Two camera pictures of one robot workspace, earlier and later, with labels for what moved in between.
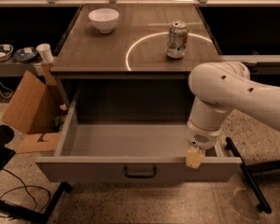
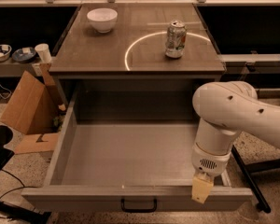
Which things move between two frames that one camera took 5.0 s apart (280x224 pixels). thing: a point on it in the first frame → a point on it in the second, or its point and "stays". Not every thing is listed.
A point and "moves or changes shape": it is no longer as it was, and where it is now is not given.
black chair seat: x=0 y=154 stays
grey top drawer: x=130 y=135 moves or changes shape
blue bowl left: x=1 y=52 stays
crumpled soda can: x=177 y=40 stays
